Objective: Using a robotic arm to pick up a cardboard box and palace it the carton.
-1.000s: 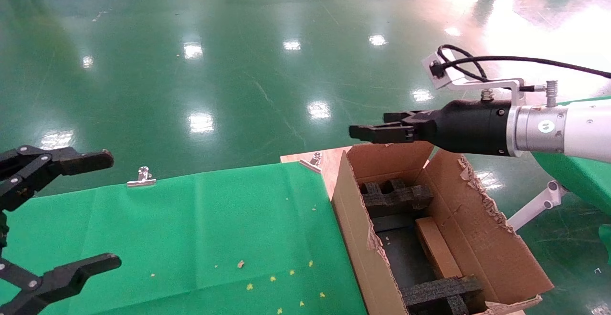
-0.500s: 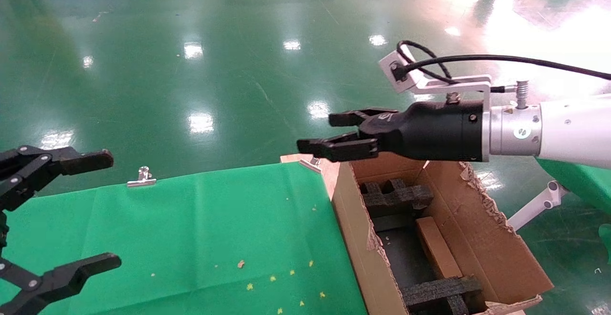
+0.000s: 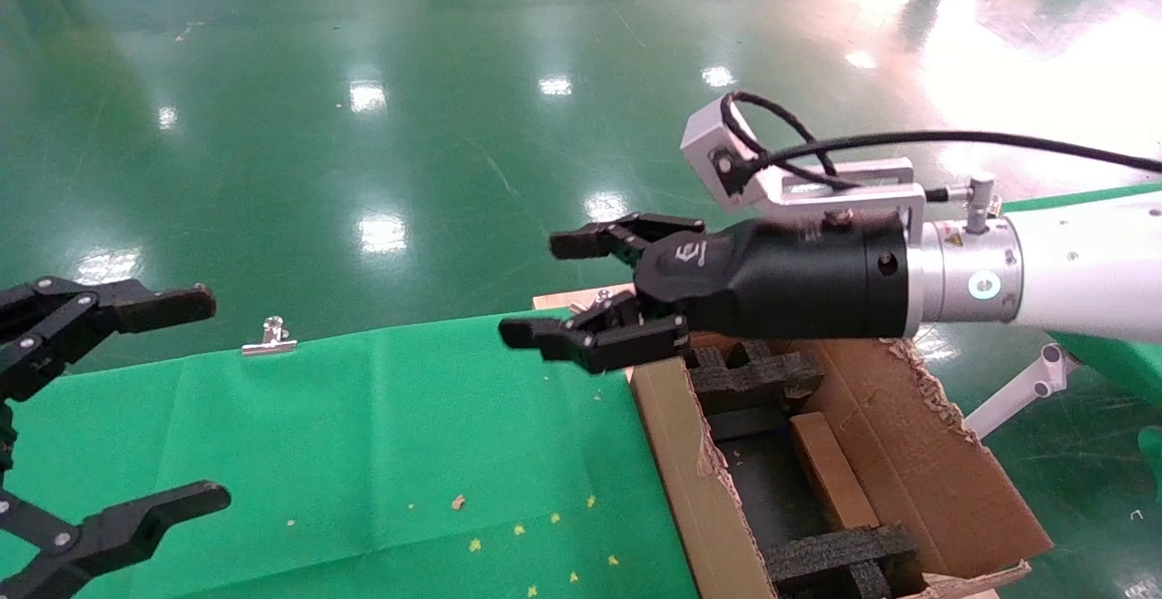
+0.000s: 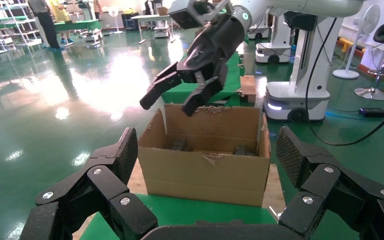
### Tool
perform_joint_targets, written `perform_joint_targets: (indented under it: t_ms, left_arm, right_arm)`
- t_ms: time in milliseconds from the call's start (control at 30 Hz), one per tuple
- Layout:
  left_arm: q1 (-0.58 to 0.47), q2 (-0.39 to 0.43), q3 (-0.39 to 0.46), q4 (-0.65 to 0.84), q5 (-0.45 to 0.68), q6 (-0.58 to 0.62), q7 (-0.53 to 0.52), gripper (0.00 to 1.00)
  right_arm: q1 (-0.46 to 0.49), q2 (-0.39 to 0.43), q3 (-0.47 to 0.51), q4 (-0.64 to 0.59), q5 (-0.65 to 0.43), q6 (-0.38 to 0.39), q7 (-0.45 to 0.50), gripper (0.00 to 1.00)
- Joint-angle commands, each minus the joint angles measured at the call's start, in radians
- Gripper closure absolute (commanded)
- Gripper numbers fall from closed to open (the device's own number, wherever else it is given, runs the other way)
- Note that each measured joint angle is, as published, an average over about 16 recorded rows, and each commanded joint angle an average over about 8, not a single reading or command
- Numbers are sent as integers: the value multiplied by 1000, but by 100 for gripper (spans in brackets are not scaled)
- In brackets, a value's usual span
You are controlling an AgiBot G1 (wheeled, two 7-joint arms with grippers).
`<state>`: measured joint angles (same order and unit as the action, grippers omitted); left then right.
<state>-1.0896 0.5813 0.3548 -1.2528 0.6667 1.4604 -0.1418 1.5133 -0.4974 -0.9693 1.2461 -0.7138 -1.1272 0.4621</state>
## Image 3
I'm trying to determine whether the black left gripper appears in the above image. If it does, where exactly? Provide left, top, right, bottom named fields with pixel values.
left=0, top=278, right=232, bottom=599

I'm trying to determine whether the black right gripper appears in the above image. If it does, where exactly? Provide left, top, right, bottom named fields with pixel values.
left=497, top=211, right=914, bottom=375

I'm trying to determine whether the small brown cardboard box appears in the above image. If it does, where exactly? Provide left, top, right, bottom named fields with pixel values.
left=788, top=411, right=881, bottom=533

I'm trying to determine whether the large open cardboard carton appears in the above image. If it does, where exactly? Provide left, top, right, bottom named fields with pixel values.
left=628, top=331, right=1054, bottom=599

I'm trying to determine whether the black foam insert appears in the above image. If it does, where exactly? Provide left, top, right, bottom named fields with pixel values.
left=683, top=339, right=827, bottom=442
left=763, top=525, right=918, bottom=599

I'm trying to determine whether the large green table cloth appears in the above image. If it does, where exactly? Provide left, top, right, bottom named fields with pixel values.
left=0, top=309, right=700, bottom=599

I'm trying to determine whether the white table leg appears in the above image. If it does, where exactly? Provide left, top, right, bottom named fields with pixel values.
left=962, top=342, right=1081, bottom=439

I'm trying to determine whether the green side table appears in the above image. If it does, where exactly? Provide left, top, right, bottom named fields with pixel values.
left=999, top=183, right=1162, bottom=406

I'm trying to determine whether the small green cloth piece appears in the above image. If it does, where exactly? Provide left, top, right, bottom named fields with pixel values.
left=1138, top=427, right=1162, bottom=502

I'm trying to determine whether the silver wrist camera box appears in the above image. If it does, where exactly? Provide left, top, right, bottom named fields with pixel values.
left=681, top=95, right=774, bottom=212

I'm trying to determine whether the silver camera mounting bracket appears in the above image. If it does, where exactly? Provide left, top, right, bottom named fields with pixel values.
left=753, top=159, right=928, bottom=246

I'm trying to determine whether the black camera cable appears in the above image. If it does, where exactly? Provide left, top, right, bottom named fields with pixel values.
left=722, top=91, right=1162, bottom=193

